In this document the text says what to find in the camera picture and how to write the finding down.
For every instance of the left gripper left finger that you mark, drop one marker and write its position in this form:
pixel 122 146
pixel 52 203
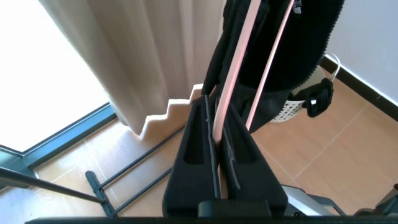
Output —
pixel 186 189

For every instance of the pink clothes hanger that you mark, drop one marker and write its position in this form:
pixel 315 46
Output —
pixel 237 62

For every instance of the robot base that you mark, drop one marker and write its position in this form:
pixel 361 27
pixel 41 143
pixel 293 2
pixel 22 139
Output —
pixel 298 199

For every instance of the beige curtain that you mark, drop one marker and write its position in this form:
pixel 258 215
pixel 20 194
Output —
pixel 140 46

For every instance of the window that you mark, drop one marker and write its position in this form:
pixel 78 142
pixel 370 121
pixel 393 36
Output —
pixel 62 137

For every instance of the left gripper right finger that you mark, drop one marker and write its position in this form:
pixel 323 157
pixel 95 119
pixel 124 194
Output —
pixel 264 193

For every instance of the black clothes rack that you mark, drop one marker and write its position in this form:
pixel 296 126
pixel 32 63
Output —
pixel 93 182

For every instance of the black knitted garment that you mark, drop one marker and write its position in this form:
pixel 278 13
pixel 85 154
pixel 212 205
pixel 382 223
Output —
pixel 298 46

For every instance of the white laundry basket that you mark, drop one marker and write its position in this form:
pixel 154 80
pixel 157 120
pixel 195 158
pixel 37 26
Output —
pixel 289 110

